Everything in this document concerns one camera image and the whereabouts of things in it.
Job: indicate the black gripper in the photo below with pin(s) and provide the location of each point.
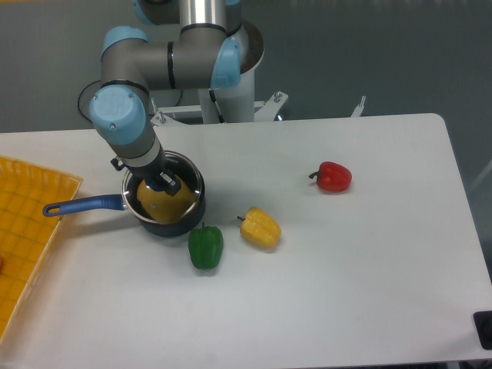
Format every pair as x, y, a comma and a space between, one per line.
151, 169

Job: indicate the glass pot lid blue knob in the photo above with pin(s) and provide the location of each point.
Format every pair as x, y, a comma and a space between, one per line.
184, 169

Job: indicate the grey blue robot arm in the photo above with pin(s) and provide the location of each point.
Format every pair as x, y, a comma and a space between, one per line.
204, 57

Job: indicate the yellow bread slice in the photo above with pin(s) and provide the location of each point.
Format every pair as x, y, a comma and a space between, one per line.
163, 207

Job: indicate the green bell pepper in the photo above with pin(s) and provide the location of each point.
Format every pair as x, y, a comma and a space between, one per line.
205, 246

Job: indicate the yellow bell pepper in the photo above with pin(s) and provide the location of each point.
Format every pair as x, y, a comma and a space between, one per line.
259, 228

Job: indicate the yellow plastic basket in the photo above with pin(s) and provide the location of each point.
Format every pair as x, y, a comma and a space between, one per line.
26, 234

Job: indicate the red bell pepper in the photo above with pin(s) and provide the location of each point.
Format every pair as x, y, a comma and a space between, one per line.
332, 177

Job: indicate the black device at table edge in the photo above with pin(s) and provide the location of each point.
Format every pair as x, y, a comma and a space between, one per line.
483, 324

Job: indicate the dark saucepan blue handle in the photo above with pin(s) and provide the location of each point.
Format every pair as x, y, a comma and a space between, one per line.
115, 202

